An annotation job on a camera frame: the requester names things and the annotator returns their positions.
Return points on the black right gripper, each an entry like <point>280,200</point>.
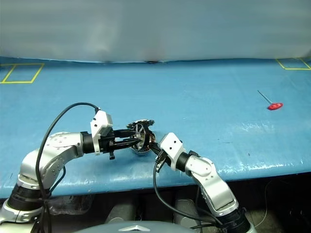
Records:
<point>161,161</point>

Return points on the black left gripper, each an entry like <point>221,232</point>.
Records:
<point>107,143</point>

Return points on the black spoked rotor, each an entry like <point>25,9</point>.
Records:
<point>145,136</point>

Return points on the small black toothed part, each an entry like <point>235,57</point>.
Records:
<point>143,121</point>

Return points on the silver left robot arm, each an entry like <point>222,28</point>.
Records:
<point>58,145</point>

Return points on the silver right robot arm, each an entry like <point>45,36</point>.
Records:
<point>213,187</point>

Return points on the dark rounded shape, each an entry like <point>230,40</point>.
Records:
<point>121,213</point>
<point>184,211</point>

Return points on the grey robot torso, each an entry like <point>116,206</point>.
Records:
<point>136,228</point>

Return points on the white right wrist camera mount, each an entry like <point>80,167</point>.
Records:
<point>171,145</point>

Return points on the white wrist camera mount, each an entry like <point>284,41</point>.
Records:
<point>99,121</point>
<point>171,145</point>

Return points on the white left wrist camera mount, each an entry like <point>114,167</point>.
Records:
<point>99,121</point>

